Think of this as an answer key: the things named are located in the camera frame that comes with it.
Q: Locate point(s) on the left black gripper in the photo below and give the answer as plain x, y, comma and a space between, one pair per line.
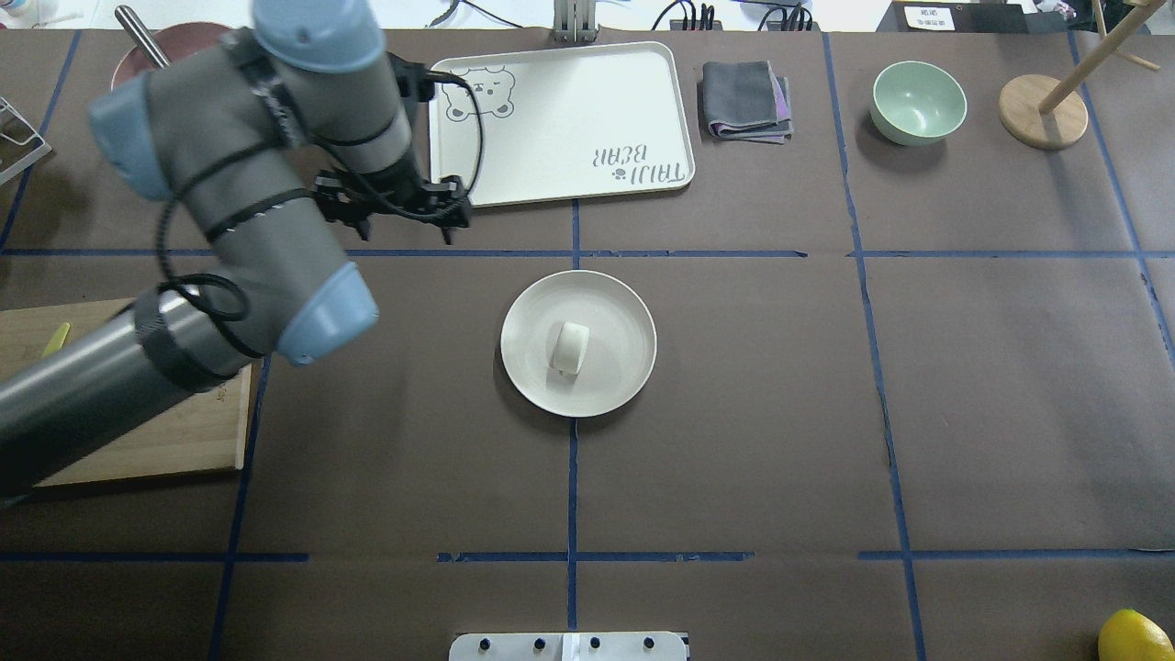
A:
401, 194

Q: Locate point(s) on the cream round plate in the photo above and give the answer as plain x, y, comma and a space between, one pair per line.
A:
620, 356

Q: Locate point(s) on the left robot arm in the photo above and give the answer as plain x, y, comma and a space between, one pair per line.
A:
253, 146

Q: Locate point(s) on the white bear tray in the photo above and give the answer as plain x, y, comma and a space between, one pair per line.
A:
544, 125

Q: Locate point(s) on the pink bowl with ice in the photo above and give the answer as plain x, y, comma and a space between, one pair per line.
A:
177, 43

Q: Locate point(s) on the bamboo cutting board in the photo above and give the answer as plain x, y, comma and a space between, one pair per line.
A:
206, 432

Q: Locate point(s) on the steel muddler black tip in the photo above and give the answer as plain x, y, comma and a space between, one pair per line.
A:
142, 37

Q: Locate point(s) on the white cup rack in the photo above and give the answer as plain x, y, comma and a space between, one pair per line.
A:
21, 145

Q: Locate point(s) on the yellow plastic knife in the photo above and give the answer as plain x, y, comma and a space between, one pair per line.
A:
57, 339

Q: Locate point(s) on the grey folded cloth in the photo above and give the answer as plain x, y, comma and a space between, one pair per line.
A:
746, 101

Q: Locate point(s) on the green bowl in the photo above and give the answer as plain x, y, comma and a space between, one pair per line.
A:
916, 104

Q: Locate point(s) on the black label box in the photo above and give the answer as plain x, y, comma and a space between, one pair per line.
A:
981, 17

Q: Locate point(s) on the wooden mug tree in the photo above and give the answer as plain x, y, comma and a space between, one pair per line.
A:
1048, 113

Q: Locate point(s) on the yellow lemon lower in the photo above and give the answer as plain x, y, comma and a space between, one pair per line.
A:
1130, 635

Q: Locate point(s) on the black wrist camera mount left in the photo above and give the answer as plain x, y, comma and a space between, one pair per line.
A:
414, 80

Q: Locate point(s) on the aluminium frame post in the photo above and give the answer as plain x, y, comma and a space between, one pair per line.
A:
575, 21

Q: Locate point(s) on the white pole mount base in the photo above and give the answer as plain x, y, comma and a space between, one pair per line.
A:
633, 645

